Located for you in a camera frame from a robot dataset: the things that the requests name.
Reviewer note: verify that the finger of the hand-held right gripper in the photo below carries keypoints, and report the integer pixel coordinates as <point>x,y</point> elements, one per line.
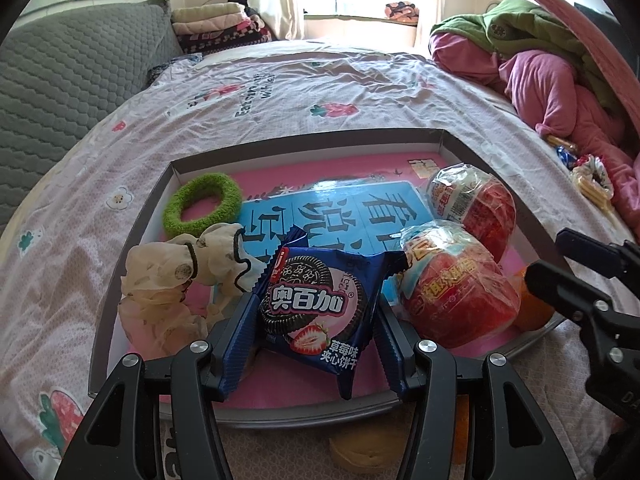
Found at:
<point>565,292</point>
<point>600,260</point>

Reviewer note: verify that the orange tangerine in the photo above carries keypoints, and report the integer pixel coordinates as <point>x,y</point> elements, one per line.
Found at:
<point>535,310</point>

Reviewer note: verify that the grey quilted headboard cover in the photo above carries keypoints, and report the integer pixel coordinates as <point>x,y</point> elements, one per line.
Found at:
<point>65,75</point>

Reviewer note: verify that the blue sandwich cookie packet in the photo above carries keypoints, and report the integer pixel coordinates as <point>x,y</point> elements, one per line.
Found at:
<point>320,305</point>

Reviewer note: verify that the yellow biscuit packet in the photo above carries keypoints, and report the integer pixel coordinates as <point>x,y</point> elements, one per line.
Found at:
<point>557,141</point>

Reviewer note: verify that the green jacket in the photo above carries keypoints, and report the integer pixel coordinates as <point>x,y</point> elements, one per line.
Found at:
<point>525,25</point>

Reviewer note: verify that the cream scrunchie with black trim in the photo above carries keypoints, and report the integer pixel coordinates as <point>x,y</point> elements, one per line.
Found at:
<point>150,265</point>

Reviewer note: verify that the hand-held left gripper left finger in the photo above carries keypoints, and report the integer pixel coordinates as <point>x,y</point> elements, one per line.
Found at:
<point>240,345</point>

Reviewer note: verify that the black cloth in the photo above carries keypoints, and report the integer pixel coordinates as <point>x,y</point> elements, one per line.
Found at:
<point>239,1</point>

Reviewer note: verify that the red snack in clear wrapper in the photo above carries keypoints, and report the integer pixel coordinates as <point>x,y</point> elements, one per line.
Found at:
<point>480,210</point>

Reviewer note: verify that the floral patterned cloth bundle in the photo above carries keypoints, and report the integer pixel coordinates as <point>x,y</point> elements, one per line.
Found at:
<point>401,11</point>

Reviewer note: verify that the egg-shaped toy snack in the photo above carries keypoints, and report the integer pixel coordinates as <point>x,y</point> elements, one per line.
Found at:
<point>460,290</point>

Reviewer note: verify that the pink quilted cover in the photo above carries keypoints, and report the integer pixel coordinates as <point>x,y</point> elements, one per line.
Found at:
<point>550,5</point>

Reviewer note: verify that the wafer biscuit packet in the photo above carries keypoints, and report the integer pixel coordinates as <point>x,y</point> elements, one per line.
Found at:
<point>595,195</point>

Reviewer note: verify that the blue wrapped candy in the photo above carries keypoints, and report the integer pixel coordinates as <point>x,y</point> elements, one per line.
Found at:
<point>565,156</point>

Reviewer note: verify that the dark checkered folded blanket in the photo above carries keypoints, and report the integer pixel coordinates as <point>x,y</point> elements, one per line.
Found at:
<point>225,40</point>

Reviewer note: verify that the pink fleece garment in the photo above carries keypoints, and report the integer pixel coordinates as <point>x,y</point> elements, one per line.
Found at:
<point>550,90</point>

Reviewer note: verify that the grey shallow cardboard box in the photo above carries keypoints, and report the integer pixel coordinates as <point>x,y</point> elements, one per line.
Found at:
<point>300,150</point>

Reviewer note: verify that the folded cream blanket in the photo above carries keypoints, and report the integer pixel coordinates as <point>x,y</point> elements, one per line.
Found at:
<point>210,15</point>

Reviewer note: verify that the magenta cushion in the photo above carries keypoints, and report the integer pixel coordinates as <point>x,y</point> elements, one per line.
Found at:
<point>460,55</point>

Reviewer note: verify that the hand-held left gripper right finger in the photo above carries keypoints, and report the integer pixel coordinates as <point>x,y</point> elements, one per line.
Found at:
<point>392,355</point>

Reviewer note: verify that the pink book with blue label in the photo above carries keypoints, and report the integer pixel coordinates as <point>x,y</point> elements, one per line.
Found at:
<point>350,170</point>

